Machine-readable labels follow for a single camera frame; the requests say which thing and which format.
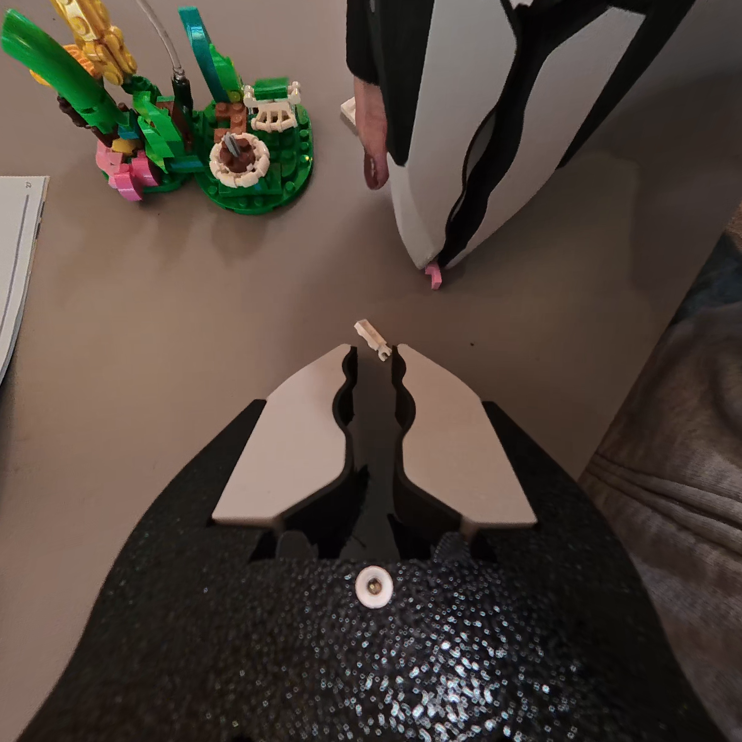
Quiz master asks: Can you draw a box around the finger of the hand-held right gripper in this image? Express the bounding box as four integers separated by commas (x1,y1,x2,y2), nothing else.
445,3,647,269
387,0,517,270

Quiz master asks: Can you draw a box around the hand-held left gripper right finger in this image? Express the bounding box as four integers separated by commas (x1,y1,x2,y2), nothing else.
391,343,539,531

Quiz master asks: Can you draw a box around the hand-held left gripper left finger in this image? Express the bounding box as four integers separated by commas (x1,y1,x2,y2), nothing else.
211,343,357,529

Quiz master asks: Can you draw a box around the white lego clip piece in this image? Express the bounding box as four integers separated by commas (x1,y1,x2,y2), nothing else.
354,319,393,362

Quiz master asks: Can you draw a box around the green lego garden model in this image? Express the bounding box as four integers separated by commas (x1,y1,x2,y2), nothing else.
0,0,315,216

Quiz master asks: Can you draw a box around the lego instruction booklet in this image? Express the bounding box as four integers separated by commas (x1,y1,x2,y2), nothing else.
0,175,50,385

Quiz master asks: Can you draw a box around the person's right hand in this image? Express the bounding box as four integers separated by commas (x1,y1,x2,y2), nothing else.
355,78,390,191

